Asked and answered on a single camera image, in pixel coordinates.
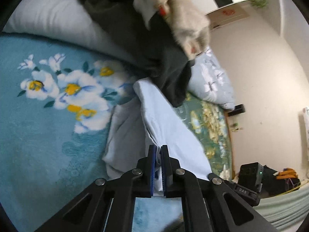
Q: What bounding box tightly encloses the light blue t-shirt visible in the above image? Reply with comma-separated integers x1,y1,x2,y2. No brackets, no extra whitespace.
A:
102,77,213,197

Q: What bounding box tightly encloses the black device with green light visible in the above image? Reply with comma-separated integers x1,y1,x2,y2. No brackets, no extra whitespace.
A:
238,162,263,193

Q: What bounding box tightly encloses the pale green cloth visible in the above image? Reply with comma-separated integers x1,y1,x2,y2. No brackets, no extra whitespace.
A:
254,186,308,231

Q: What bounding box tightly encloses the yellow and black bag pile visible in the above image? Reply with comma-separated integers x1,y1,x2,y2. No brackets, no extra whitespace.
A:
260,165,301,198

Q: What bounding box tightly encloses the teal floral bed blanket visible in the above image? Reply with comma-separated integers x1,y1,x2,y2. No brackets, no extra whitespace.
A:
1,34,232,231

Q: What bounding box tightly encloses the dark grey garment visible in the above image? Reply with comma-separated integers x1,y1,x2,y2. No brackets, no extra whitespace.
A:
79,0,194,107

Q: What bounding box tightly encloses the wooden door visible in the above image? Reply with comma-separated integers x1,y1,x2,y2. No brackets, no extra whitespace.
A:
207,4,249,30

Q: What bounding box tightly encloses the beige fuzzy garment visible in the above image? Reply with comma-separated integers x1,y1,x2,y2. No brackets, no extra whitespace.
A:
133,0,210,60

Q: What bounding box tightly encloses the light blue floral duvet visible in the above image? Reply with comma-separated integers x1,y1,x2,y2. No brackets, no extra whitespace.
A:
3,0,235,109

